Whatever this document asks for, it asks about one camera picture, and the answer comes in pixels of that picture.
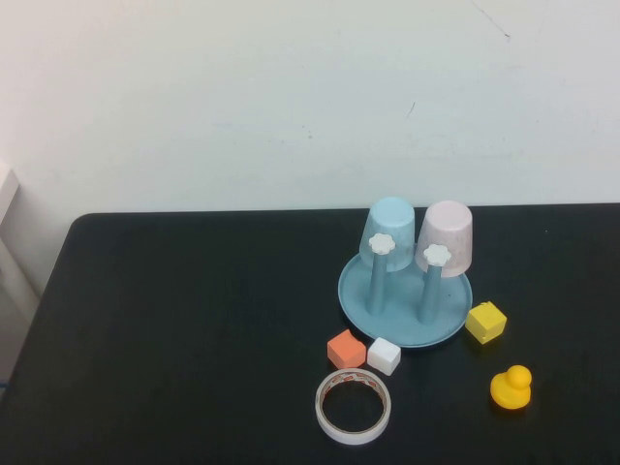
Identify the pink plastic cup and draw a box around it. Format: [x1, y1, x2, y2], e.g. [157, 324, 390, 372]
[415, 201, 475, 279]

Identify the translucent blue plastic cup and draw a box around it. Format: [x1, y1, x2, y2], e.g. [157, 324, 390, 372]
[357, 195, 418, 272]

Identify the blue cup stand with posts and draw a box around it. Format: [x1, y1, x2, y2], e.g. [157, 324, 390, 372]
[337, 232, 474, 349]

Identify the orange foam cube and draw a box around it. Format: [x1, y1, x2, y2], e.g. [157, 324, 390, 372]
[326, 329, 366, 369]

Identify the white foam cube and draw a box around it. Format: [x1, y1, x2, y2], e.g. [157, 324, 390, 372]
[366, 337, 402, 378]

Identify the white tape roll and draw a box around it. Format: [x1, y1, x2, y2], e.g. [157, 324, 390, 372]
[314, 367, 392, 446]

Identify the yellow foam cube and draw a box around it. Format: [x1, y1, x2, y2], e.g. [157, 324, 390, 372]
[465, 300, 509, 346]

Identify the yellow rubber duck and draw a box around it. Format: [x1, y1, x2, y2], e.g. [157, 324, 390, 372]
[489, 364, 534, 412]

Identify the white cabinet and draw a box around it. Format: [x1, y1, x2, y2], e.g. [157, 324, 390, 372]
[0, 162, 43, 388]

